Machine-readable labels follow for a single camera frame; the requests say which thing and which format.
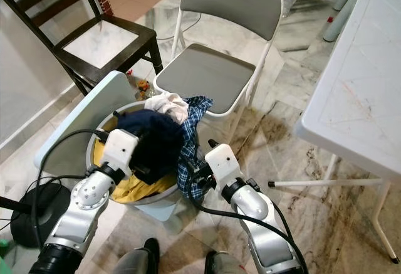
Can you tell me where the blue plaid shirt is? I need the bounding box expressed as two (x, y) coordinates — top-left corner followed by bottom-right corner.
(179, 96), (215, 201)

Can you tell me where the navy blue garment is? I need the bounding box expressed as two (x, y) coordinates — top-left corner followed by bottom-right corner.
(116, 110), (189, 184)

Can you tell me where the yellow garment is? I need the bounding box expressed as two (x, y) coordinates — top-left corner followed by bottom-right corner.
(93, 136), (179, 204)

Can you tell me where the white garment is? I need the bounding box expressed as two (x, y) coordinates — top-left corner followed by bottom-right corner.
(144, 92), (190, 124)

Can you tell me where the pale grey bin lid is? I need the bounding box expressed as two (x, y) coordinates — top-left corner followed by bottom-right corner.
(34, 70), (138, 177)

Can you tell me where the black round stand base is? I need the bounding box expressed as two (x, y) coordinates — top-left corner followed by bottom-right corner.
(0, 183), (66, 250)

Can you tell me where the dark wooden chair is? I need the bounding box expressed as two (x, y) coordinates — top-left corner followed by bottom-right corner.
(0, 0), (164, 96)

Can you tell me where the green plastic object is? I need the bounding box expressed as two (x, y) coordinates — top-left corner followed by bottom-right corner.
(0, 240), (10, 274)

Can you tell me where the pale blue kids table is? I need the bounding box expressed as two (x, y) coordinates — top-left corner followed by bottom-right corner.
(323, 0), (367, 43)

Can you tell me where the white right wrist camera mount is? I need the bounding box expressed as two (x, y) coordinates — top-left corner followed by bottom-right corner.
(204, 144), (240, 190)

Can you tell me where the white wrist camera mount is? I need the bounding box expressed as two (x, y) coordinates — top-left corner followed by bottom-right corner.
(102, 129), (143, 174)
(204, 144), (240, 190)

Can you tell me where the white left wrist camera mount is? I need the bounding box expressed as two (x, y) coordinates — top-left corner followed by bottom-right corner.
(102, 129), (143, 174)

